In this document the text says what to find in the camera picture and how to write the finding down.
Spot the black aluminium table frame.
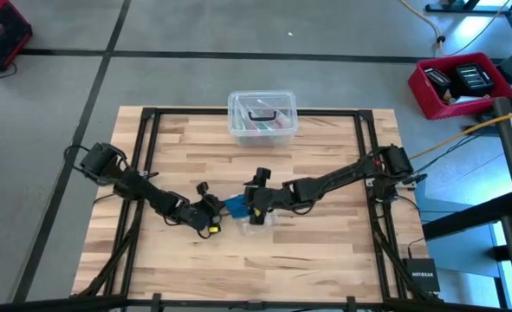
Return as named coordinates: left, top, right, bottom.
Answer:
left=71, top=106, right=445, bottom=312

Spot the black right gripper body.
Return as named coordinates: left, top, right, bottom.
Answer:
left=250, top=166, right=292, bottom=225

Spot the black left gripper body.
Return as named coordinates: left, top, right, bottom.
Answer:
left=185, top=181, right=222, bottom=231

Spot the red plastic crate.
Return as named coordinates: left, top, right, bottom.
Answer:
left=407, top=52, right=512, bottom=121

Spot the clear plastic storage box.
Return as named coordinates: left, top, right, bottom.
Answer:
left=228, top=89, right=299, bottom=148

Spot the black tool battery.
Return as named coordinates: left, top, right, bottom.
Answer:
left=424, top=68, right=452, bottom=99

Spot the black floor stand base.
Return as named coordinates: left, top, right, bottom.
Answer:
left=425, top=0, right=512, bottom=66

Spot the clear plastic bag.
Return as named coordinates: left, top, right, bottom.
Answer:
left=233, top=209, right=279, bottom=237

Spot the blue elastic bandage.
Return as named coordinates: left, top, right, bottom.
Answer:
left=224, top=193, right=250, bottom=219

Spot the red tool case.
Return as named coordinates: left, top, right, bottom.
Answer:
left=0, top=0, right=34, bottom=73

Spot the yellow cable with black plug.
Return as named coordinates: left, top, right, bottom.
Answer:
left=399, top=0, right=512, bottom=58

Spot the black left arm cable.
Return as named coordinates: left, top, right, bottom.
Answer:
left=162, top=210, right=216, bottom=241

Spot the black ribbed charger block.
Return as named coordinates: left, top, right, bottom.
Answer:
left=454, top=63, right=495, bottom=97

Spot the black Netgear network switch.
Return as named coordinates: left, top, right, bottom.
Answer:
left=401, top=258, right=442, bottom=294

